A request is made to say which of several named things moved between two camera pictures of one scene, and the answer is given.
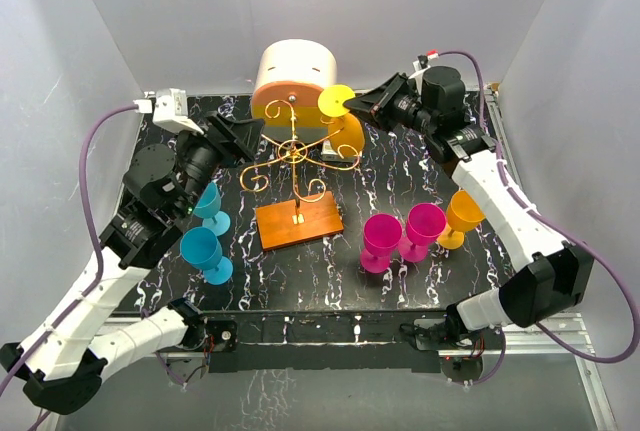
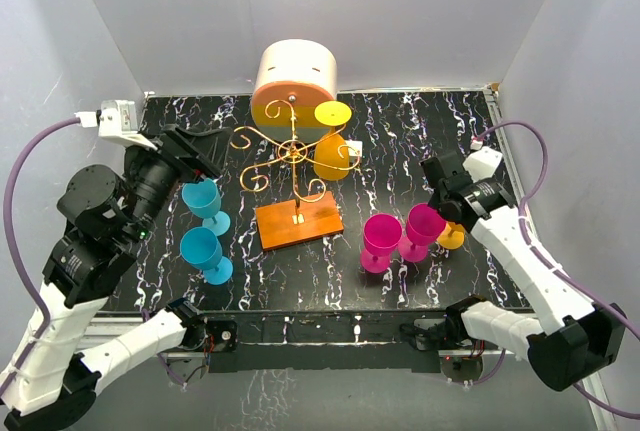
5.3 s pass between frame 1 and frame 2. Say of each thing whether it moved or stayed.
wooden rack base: stayed
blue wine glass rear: stayed
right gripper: moved
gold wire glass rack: stayed
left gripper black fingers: moved
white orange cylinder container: stayed
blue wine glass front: stayed
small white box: moved
